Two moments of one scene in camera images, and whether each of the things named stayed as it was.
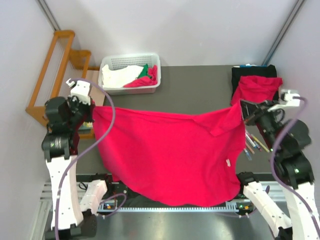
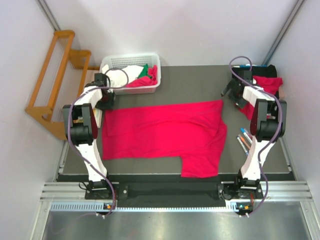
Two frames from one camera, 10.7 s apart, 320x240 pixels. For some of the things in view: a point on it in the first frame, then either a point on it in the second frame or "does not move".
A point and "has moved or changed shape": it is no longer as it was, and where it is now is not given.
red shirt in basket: [145, 81] does not move
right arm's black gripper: [251, 110] to [233, 85]
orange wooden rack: [64, 67] does not move
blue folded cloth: [252, 66] does not move
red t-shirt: [180, 160] has moved or changed shape
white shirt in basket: [118, 78] does not move
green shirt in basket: [144, 72] does not move
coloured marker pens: [250, 141] to [242, 145]
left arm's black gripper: [85, 113] to [104, 103]
